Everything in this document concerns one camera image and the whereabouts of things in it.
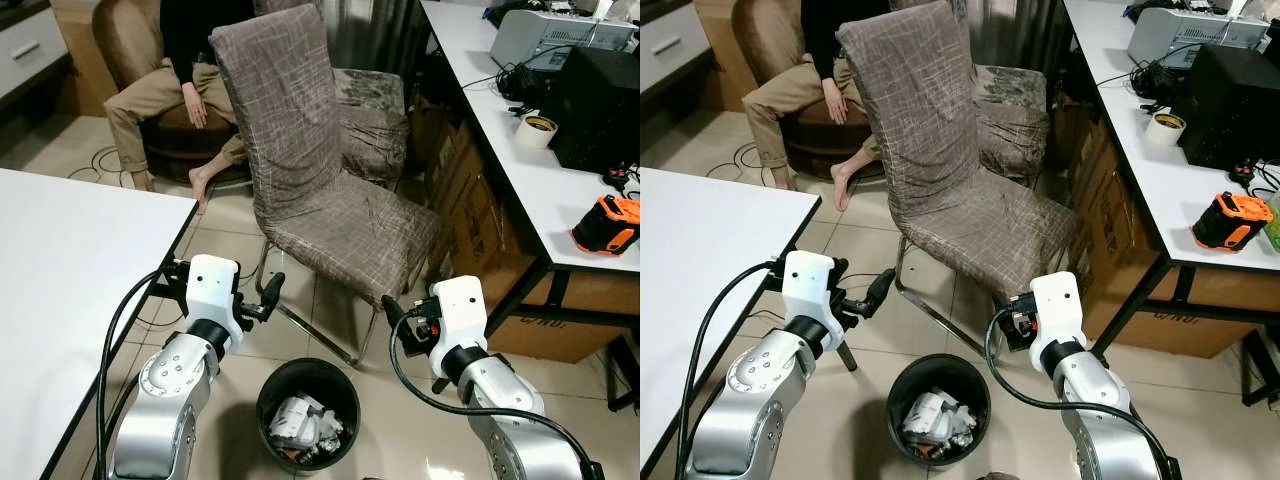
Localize white crumpled trash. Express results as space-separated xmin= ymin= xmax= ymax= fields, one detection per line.
xmin=267 ymin=392 xmax=347 ymax=463
xmin=900 ymin=389 xmax=980 ymax=453

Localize black round rubbish bin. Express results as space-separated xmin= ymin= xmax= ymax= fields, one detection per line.
xmin=886 ymin=353 xmax=994 ymax=471
xmin=256 ymin=357 xmax=362 ymax=474

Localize white tape roll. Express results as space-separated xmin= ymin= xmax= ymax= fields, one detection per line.
xmin=1144 ymin=111 xmax=1188 ymax=150
xmin=515 ymin=113 xmax=560 ymax=152

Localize black stool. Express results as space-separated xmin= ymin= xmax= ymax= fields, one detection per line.
xmin=604 ymin=333 xmax=641 ymax=413
xmin=1240 ymin=328 xmax=1280 ymax=407

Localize brown round armchair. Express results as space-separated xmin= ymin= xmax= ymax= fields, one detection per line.
xmin=732 ymin=0 xmax=893 ymax=187
xmin=92 ymin=0 xmax=263 ymax=187

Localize black floor cable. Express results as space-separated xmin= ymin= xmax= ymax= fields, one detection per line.
xmin=706 ymin=140 xmax=773 ymax=181
xmin=62 ymin=143 xmax=133 ymax=183

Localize white table with black legs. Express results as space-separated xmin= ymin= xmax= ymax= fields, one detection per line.
xmin=640 ymin=167 xmax=859 ymax=480
xmin=0 ymin=167 xmax=200 ymax=480

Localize brown cardboard box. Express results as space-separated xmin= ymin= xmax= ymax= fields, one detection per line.
xmin=424 ymin=95 xmax=641 ymax=364
xmin=1054 ymin=95 xmax=1263 ymax=362

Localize orange and black tool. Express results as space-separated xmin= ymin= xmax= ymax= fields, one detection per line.
xmin=1189 ymin=191 xmax=1274 ymax=254
xmin=570 ymin=194 xmax=641 ymax=257

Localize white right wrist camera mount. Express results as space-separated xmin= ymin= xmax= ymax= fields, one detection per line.
xmin=1029 ymin=271 xmax=1090 ymax=347
xmin=430 ymin=276 xmax=490 ymax=353

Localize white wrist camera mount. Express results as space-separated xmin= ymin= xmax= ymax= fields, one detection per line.
xmin=782 ymin=250 xmax=849 ymax=331
xmin=1029 ymin=271 xmax=1090 ymax=347
xmin=185 ymin=254 xmax=247 ymax=332
xmin=430 ymin=276 xmax=490 ymax=353

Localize grey printer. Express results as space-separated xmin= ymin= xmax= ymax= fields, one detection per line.
xmin=489 ymin=6 xmax=641 ymax=74
xmin=1126 ymin=4 xmax=1273 ymax=72

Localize white desk with black frame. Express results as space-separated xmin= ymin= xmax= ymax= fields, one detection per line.
xmin=1062 ymin=0 xmax=1280 ymax=357
xmin=419 ymin=0 xmax=641 ymax=353

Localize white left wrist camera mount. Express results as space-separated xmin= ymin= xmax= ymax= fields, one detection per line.
xmin=782 ymin=250 xmax=849 ymax=331
xmin=185 ymin=254 xmax=247 ymax=332

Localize black box-shaped device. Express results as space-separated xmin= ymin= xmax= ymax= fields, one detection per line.
xmin=547 ymin=44 xmax=641 ymax=174
xmin=1177 ymin=44 xmax=1280 ymax=172

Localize white drawer cabinet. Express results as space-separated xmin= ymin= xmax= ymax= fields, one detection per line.
xmin=640 ymin=0 xmax=714 ymax=97
xmin=0 ymin=0 xmax=72 ymax=102

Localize black tangled desk cables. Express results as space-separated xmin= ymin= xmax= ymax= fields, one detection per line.
xmin=1129 ymin=56 xmax=1188 ymax=107
xmin=494 ymin=58 xmax=553 ymax=107

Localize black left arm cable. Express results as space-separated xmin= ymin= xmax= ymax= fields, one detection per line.
xmin=94 ymin=262 xmax=193 ymax=480
xmin=674 ymin=258 xmax=787 ymax=480

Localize chair with floral patterned cover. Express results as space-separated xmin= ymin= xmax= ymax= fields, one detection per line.
xmin=333 ymin=67 xmax=410 ymax=185
xmin=974 ymin=64 xmax=1050 ymax=188

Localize seated person in khaki trousers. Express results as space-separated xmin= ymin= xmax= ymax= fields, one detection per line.
xmin=103 ymin=0 xmax=263 ymax=216
xmin=742 ymin=0 xmax=893 ymax=214

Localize chair with grey-brown fabric cover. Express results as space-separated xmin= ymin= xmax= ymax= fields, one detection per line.
xmin=836 ymin=0 xmax=1080 ymax=367
xmin=208 ymin=3 xmax=445 ymax=367

